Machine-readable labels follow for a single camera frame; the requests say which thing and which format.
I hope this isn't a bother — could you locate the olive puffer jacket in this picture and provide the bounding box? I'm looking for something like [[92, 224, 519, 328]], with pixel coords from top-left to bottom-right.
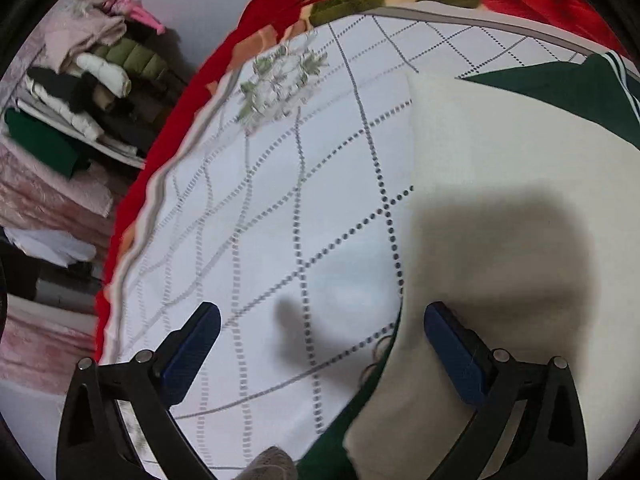
[[92, 37, 168, 78]]

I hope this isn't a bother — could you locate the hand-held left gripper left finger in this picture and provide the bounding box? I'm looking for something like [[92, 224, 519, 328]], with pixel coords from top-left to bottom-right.
[[56, 301, 222, 480]]

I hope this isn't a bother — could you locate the black fluffy garment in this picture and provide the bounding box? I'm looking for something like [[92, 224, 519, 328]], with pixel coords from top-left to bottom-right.
[[26, 67, 101, 113]]

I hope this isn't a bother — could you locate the pale pink folded garment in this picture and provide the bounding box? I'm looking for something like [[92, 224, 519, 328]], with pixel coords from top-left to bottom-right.
[[45, 0, 126, 73]]

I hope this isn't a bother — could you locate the white rolled cloth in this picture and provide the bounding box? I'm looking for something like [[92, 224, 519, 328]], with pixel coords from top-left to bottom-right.
[[75, 54, 132, 98]]

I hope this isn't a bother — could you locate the green and cream sweater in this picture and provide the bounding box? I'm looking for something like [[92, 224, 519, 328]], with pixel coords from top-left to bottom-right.
[[297, 52, 640, 480]]

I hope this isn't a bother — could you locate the dark green folded cloth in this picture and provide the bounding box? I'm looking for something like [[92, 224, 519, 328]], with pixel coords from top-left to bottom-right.
[[4, 108, 91, 178]]

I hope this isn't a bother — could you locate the pink velvet cloth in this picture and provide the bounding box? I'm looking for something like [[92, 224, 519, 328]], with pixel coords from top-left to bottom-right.
[[0, 137, 116, 241], [0, 305, 98, 396]]

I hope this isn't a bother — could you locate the white checked bed sheet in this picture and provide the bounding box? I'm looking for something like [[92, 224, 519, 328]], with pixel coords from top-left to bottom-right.
[[102, 10, 621, 480]]

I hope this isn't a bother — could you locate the white crumpled cloth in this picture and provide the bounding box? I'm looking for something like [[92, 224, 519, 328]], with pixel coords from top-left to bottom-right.
[[5, 227, 97, 268]]

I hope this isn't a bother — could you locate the grey knit cloth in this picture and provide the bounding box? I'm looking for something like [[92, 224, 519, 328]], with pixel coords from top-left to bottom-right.
[[235, 446, 298, 480]]

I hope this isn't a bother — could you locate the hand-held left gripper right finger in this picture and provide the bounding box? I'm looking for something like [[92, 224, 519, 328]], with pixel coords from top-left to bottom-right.
[[423, 301, 588, 480]]

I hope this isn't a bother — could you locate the white puffer jacket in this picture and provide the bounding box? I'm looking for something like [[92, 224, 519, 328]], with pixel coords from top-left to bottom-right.
[[17, 80, 106, 142]]

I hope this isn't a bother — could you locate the bright pink cloth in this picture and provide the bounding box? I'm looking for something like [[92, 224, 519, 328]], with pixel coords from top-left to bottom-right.
[[114, 0, 166, 36]]

